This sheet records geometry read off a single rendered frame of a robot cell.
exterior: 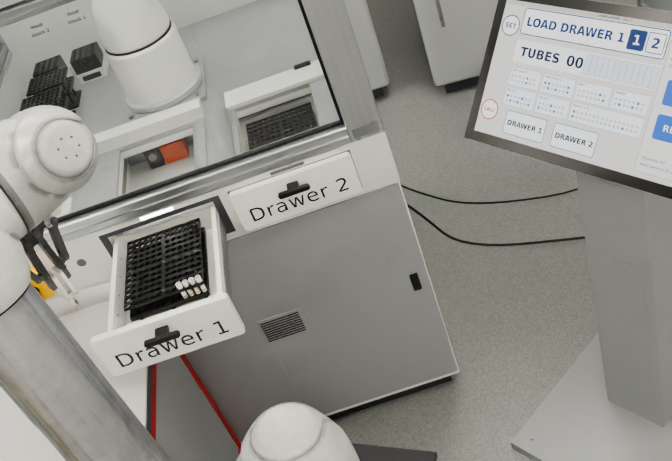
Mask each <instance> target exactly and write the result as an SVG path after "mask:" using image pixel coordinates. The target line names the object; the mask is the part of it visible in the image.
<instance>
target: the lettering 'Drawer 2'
mask: <svg viewBox="0 0 672 461"><path fill-rule="evenodd" d="M339 180H343V181H344V183H343V185H342V187H341V188H340V190H339V192H342V191H345V190H348V189H349V188H346V189H343V187H344V185H345V183H346V180H345V179H344V178H339V179H337V180H336V182H337V181H339ZM342 189H343V190H342ZM311 193H315V195H313V196H310V197H309V195H310V194H311ZM317 195H318V193H317V192H316V191H311V192H309V193H308V195H307V197H308V200H309V201H316V200H318V199H319V197H318V198H317V199H315V200H311V199H310V198H311V197H314V196H317ZM301 198H302V202H301V201H300V200H299V199H298V198H297V197H295V204H294V203H293V202H292V201H291V200H290V199H289V202H290V203H291V204H292V205H293V206H294V207H297V201H296V199H297V200H298V201H299V203H300V204H301V205H304V199H303V195H301ZM279 204H284V205H282V206H280V207H278V211H279V212H284V211H285V210H288V208H287V205H286V203H284V202H279V203H277V204H276V205H279ZM284 206H285V209H284V210H283V211H280V208H281V207H284ZM255 209H260V210H261V211H262V214H263V215H262V217H261V218H259V219H255V217H254V215H253V213H252V210H255ZM249 211H250V213H251V216H252V218H253V220H254V222H255V221H257V220H260V219H262V218H263V217H264V216H265V212H264V210H263V209H262V208H259V207H257V208H253V209H250V210H249Z"/></svg>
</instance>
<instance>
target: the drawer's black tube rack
mask: <svg viewBox="0 0 672 461"><path fill-rule="evenodd" d="M198 221H199V222H198ZM196 222H198V223H196ZM192 223H193V224H192ZM190 224H192V225H190ZM186 225H187V226H186ZM184 226H186V227H184ZM197 226H199V227H198V228H197ZM180 227H181V228H180ZM178 228H180V229H178ZM192 228H193V229H192ZM174 229H175V230H174ZM190 229H192V230H190ZM173 230H174V231H173ZM186 230H187V231H186ZM184 231H186V232H184ZM167 232H168V233H167ZM180 232H181V233H180ZM178 233H180V234H178ZM160 234H161V235H160ZM174 234H175V235H174ZM159 235H160V236H159ZM172 235H174V236H172ZM154 236H155V237H154ZM168 236H169V237H168ZM153 237H154V238H153ZM167 237H168V238H167ZM148 238H150V239H148ZM147 239H148V240H147ZM160 239H161V240H160ZM142 240H144V241H143V242H141V241H142ZM158 240H160V241H158ZM154 241H155V242H154ZM137 242H138V243H137ZM153 242H154V243H153ZM135 243H137V244H135ZM148 243H150V244H148ZM131 244H132V245H131ZM147 244H148V245H147ZM130 245H131V246H130ZM142 245H144V246H142ZM141 246H142V247H141ZM136 247H138V248H136ZM131 249H132V250H131ZM129 250H131V251H129ZM131 254H132V255H131ZM129 255H131V256H129ZM131 259H132V260H131ZM129 260H131V261H129ZM129 265H131V266H129ZM128 266H129V267H128ZM129 270H131V271H130V272H128V271H129ZM196 275H200V277H203V278H204V284H205V286H206V288H207V291H206V292H203V291H202V290H201V288H200V286H198V287H199V289H200V291H201V293H200V294H196V293H195V291H194V289H192V290H193V292H194V296H190V295H189V294H188V292H187V291H186V293H187V295H188V297H187V298H186V299H184V298H183V296H182V295H181V293H178V294H175V295H172V296H169V297H166V298H163V299H160V300H157V301H154V302H151V303H149V304H146V305H143V306H140V307H137V308H134V309H131V310H130V320H131V321H132V322H133V321H136V320H139V319H140V320H143V319H144V318H145V317H147V316H150V315H153V314H156V313H159V312H162V311H165V310H168V309H171V308H172V309H176V307H177V306H180V305H183V304H186V303H189V302H192V301H195V300H198V299H200V298H203V297H204V298H208V296H209V295H210V287H209V272H208V256H207V241H206V229H205V227H202V228H201V223H200V218H197V219H194V220H191V221H188V222H185V223H182V224H179V225H176V226H173V227H171V228H168V229H165V230H162V231H159V232H156V233H153V234H150V235H147V236H144V237H142V238H139V239H136V240H133V241H130V242H127V257H126V276H125V295H124V303H127V302H126V301H127V300H129V299H130V300H129V301H128V302H131V301H133V300H136V299H139V298H142V297H145V296H148V295H150V294H153V293H156V292H159V291H164V290H165V289H168V288H171V287H174V286H176V285H175V284H176V283H177V282H181V283H182V281H183V280H184V279H186V280H187V281H188V279H189V278H190V277H193V278H194V279H195V276H196ZM129 277H131V278H129ZM128 278H129V279H128ZM130 282H131V283H130ZM188 282H189V281H188ZM128 283H130V284H128ZM127 284H128V285H127ZM128 288H130V289H129V290H127V289H128ZM128 294H130V295H128ZM127 295H128V296H127Z"/></svg>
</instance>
